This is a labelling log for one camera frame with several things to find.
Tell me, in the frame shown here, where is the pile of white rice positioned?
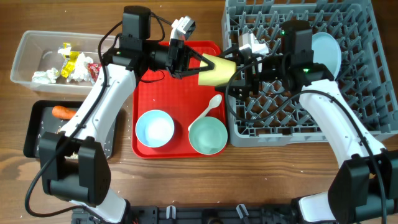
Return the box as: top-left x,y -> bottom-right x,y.
37,124 -> 114,159

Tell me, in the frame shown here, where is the large light blue plate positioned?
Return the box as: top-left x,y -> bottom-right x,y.
312,32 -> 341,80

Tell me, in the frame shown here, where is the orange carrot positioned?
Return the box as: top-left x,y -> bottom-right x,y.
52,105 -> 76,120

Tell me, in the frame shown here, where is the red snack wrapper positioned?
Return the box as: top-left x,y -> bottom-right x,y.
88,63 -> 101,84

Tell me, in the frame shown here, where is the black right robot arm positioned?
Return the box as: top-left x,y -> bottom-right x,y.
221,21 -> 397,223

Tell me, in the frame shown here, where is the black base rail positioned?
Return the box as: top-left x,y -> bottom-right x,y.
71,203 -> 301,224

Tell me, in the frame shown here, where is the clear plastic bin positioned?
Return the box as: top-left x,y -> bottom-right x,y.
10,30 -> 103,96

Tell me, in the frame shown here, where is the white plastic spoon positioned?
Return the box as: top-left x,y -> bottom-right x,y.
188,94 -> 223,131

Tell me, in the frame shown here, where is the red serving tray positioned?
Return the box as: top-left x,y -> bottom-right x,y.
132,40 -> 228,159

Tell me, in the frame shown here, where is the light blue bowl with rice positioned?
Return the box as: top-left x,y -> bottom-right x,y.
135,110 -> 175,148

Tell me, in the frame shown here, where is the green bowl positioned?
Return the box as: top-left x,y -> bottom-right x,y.
188,116 -> 228,156

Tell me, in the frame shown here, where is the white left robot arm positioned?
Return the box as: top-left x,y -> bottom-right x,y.
34,6 -> 202,223

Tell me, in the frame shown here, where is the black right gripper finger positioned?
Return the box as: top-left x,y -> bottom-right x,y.
217,46 -> 244,62
228,80 -> 258,98

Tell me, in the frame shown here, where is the black plastic tray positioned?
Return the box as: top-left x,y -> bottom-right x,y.
23,100 -> 119,158

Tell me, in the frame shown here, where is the yellow plastic cup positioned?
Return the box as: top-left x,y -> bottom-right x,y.
198,54 -> 237,86

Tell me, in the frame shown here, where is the yellow snack wrapper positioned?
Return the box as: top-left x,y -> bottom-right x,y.
58,42 -> 80,78

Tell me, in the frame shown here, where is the grey dishwasher rack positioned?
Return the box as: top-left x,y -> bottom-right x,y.
221,0 -> 397,147

